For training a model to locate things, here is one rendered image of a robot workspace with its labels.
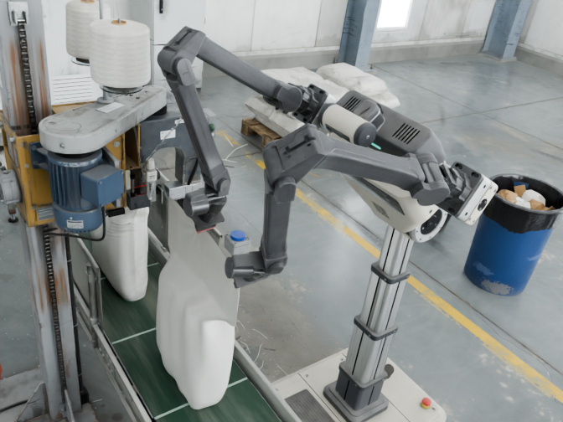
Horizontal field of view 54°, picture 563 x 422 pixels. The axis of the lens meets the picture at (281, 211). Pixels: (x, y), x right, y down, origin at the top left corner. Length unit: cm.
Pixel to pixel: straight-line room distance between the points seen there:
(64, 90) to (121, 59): 320
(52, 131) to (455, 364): 233
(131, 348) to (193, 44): 135
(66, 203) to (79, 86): 312
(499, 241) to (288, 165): 263
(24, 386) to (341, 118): 194
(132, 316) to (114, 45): 132
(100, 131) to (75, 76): 314
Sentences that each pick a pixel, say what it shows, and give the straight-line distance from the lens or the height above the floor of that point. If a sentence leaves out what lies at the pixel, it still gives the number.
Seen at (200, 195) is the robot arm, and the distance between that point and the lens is 164.
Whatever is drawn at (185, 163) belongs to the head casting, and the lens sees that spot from 204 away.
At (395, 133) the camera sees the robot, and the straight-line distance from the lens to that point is 152.
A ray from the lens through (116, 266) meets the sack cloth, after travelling 251.
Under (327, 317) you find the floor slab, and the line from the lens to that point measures 319.
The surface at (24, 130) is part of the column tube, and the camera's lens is 186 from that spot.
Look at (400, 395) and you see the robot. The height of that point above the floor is 26.
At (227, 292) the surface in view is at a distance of 173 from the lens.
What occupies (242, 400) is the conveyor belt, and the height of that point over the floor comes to 38.
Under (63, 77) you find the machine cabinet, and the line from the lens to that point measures 474.
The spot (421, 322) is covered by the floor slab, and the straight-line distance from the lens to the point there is 334.
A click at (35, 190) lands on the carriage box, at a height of 115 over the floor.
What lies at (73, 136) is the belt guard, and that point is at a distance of 160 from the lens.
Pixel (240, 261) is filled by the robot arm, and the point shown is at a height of 123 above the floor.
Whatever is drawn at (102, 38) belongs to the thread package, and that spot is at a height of 166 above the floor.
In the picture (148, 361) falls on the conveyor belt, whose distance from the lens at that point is 234.
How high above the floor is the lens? 207
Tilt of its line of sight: 31 degrees down
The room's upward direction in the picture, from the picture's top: 8 degrees clockwise
